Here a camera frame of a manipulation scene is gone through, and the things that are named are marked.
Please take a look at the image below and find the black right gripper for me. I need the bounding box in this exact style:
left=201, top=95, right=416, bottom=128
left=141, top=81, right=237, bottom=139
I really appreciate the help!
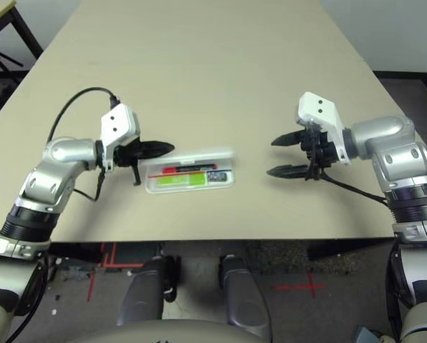
left=266, top=126, right=338, bottom=181

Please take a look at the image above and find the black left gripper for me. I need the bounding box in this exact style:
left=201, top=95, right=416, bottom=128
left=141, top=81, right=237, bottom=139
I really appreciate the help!
left=115, top=141, right=175, bottom=187

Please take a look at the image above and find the black marker with red cap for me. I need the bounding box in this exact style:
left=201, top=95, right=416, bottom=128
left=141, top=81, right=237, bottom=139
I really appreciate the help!
left=162, top=163, right=218, bottom=174

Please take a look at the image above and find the green highlighter pen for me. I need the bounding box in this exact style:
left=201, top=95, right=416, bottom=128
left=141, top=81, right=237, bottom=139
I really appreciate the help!
left=155, top=173, right=209, bottom=189

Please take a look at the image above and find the white plastic pencil case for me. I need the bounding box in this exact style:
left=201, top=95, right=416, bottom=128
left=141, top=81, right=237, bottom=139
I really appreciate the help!
left=144, top=145, right=235, bottom=195

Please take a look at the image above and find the grey robot left leg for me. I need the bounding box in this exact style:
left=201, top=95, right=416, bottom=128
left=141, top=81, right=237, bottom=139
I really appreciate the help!
left=117, top=256, right=181, bottom=327

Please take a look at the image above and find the grey robot leg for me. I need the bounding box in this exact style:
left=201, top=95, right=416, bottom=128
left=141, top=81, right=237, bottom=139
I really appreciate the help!
left=117, top=256, right=181, bottom=327
left=218, top=255, right=271, bottom=332

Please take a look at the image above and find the grey robot right leg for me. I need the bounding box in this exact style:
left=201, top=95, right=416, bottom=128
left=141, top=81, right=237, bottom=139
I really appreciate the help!
left=218, top=255, right=271, bottom=332

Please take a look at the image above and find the beige robot torso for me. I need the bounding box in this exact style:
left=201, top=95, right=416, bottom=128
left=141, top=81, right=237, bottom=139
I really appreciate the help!
left=68, top=319, right=271, bottom=343

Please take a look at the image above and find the small grey blue box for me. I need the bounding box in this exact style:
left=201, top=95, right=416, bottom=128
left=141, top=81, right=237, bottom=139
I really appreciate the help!
left=354, top=324, right=390, bottom=343

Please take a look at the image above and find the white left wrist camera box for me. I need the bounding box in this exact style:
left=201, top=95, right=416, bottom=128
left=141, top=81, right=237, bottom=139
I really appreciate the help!
left=99, top=103, right=141, bottom=173

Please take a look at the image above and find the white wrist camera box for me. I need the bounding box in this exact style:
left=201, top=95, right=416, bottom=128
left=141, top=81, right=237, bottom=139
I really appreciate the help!
left=99, top=103, right=141, bottom=173
left=294, top=91, right=352, bottom=166

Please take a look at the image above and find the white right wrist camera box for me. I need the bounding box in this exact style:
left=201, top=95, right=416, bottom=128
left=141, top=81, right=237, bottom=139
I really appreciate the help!
left=294, top=91, right=352, bottom=166

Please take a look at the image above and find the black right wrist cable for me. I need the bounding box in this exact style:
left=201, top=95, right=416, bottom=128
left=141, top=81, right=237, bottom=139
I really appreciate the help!
left=319, top=170, right=404, bottom=343

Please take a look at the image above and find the side table with black frame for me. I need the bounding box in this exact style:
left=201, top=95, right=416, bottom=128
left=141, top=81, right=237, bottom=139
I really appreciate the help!
left=0, top=0, right=44, bottom=61

